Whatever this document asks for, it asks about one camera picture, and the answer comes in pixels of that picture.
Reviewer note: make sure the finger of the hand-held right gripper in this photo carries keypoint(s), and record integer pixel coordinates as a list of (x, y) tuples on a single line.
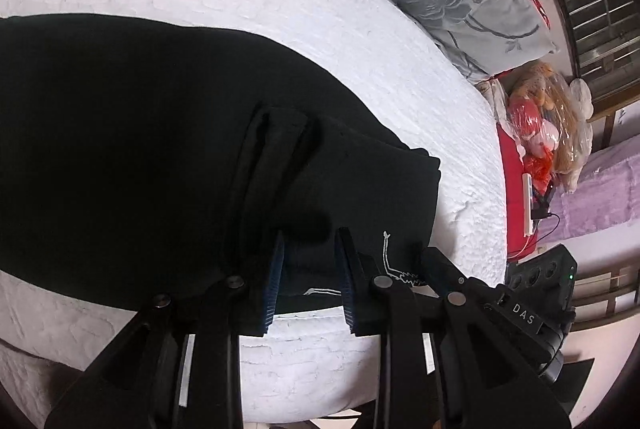
[(440, 266)]

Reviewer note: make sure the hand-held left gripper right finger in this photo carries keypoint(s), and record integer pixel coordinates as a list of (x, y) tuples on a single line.
[(347, 291)]

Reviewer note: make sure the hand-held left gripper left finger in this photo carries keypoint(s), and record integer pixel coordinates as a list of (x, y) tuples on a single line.
[(272, 281)]

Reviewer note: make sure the black pants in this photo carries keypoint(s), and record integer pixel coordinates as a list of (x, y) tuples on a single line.
[(125, 134)]

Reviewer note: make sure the white power strip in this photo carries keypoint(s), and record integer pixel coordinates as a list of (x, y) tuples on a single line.
[(527, 204)]

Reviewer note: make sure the purple blanket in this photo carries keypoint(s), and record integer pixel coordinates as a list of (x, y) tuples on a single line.
[(605, 194)]

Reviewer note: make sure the plastic bag of stuffed toys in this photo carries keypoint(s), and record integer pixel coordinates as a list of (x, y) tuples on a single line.
[(545, 129)]

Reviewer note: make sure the wooden frame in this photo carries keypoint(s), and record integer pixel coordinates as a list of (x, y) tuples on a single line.
[(612, 114)]

